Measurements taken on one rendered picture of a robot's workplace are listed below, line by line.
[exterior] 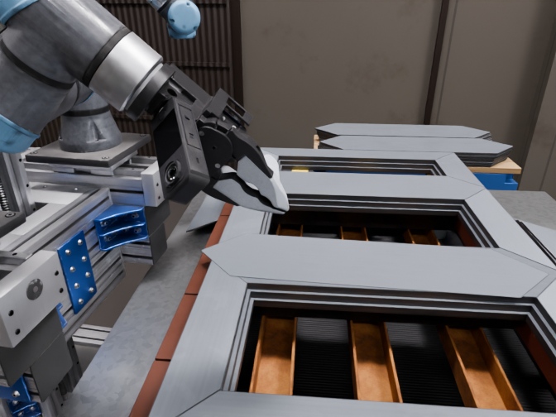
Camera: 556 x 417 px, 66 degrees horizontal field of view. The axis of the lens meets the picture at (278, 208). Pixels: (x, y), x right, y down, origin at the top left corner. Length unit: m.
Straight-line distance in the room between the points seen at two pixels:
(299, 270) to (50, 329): 0.48
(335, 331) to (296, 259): 0.35
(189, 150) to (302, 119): 3.16
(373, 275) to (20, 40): 0.71
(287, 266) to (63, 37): 0.62
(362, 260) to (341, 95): 2.62
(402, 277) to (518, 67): 2.84
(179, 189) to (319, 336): 0.87
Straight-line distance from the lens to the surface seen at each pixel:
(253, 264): 0.92
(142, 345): 1.04
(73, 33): 0.48
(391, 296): 0.89
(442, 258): 1.01
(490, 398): 0.99
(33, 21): 0.49
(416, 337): 1.26
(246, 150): 0.47
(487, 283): 0.96
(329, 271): 0.91
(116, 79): 0.47
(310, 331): 1.23
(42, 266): 0.79
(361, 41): 3.43
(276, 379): 0.93
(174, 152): 0.43
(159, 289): 1.20
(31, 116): 0.52
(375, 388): 0.94
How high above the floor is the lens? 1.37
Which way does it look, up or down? 26 degrees down
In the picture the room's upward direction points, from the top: straight up
